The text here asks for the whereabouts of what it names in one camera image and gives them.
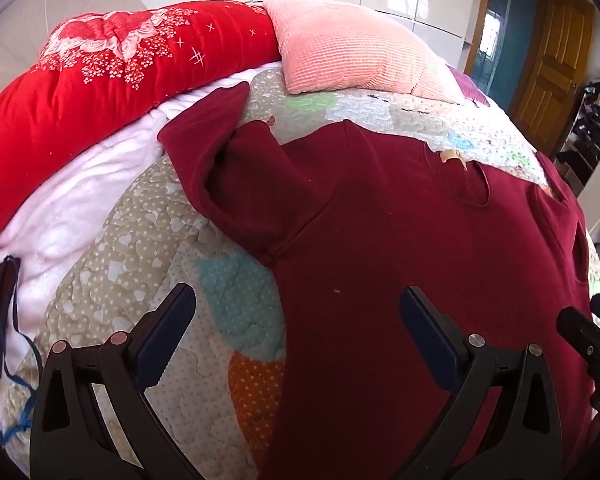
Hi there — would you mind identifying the shelf with cluttered clothes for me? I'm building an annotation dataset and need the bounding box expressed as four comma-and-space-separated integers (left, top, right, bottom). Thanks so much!
555, 67, 600, 241

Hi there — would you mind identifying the wooden panel door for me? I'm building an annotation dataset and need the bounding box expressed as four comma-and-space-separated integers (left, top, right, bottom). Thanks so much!
510, 0, 596, 146

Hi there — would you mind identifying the blue lanyard cord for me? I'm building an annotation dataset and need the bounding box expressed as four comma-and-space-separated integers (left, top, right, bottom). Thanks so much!
1, 255, 45, 445

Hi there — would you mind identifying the red floral quilt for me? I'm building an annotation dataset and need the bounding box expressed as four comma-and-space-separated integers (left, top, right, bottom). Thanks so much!
0, 2, 283, 251

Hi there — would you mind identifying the beige padded headboard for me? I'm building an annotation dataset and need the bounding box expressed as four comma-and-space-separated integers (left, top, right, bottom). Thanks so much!
0, 0, 148, 116

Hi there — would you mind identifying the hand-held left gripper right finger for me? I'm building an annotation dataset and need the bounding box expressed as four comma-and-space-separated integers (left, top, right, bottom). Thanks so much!
395, 286, 565, 480

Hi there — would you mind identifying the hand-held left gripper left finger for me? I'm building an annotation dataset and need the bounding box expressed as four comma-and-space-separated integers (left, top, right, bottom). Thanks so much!
29, 282, 206, 480

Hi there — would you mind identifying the patchwork heart-print quilt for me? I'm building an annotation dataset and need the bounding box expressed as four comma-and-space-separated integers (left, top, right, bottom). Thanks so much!
0, 67, 600, 480

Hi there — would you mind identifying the teal doorway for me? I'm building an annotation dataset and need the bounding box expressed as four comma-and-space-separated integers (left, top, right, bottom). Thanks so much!
472, 0, 541, 106

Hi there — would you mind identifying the white fleece blanket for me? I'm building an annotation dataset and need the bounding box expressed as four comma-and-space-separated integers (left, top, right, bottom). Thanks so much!
0, 67, 261, 456

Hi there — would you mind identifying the pink ribbed pillow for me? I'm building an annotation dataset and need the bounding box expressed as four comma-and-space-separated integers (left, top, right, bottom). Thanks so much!
262, 0, 463, 106

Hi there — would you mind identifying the dark red long-sleeve shirt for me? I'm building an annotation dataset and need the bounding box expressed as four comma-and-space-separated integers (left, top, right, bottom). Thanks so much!
157, 81, 598, 480

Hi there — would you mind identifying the purple cloth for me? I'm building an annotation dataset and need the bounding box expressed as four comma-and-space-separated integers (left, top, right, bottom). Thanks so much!
447, 65, 491, 107

